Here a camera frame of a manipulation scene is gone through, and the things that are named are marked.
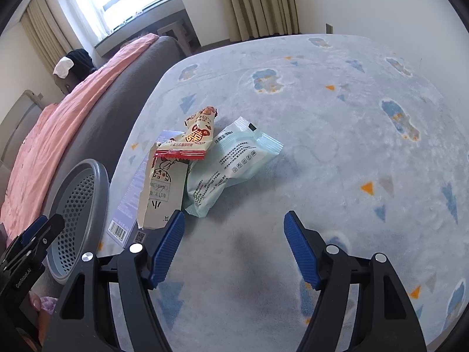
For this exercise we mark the white rack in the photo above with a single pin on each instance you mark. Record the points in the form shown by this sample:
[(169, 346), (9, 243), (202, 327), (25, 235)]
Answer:
[(183, 36)]

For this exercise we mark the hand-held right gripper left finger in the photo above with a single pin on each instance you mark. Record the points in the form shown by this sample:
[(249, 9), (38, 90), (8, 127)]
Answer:
[(165, 251)]

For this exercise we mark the white sheer curtain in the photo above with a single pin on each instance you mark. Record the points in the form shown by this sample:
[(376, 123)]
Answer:
[(88, 3)]

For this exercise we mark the purple patterned cloth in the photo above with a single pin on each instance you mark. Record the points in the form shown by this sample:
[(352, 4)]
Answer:
[(47, 303)]

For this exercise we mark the red and cream snack wrapper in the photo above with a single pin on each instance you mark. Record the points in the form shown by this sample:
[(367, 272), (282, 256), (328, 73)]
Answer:
[(198, 135)]

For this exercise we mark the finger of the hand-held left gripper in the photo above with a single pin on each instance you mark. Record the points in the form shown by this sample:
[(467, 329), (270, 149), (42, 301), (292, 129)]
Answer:
[(53, 227), (33, 230)]

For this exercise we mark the chair with dark clothing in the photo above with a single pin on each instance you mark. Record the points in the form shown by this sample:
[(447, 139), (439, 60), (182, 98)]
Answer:
[(82, 62)]

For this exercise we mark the purple cardboard box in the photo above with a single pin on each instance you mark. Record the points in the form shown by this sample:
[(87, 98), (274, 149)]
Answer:
[(124, 205)]

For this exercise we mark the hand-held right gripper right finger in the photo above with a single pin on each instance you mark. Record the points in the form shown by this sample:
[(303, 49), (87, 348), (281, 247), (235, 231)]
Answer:
[(300, 251)]

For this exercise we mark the light blue printed blanket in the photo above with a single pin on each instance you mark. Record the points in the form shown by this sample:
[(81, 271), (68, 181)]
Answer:
[(329, 135)]

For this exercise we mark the grey headboard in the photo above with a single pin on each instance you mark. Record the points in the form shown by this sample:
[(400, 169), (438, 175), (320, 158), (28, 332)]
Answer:
[(22, 117)]

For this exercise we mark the torn white carton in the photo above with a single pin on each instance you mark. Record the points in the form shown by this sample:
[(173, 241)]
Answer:
[(165, 198)]

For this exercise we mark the pink quilt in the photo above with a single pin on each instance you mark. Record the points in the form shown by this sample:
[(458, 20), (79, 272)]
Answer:
[(55, 135)]

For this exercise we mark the mint green wipes packet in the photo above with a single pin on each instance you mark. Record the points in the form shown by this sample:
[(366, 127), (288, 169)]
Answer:
[(227, 170)]

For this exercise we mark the white garment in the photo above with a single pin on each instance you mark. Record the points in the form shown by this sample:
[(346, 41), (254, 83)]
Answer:
[(64, 67)]

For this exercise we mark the grey perforated plastic basket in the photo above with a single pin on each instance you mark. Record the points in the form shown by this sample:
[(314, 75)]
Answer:
[(99, 179)]

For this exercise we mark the beige curtain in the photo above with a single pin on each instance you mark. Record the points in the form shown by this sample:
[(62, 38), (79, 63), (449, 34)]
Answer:
[(44, 33), (256, 3)]

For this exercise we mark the grey bed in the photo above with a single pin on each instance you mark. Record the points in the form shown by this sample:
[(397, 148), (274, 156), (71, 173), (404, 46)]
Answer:
[(139, 69)]

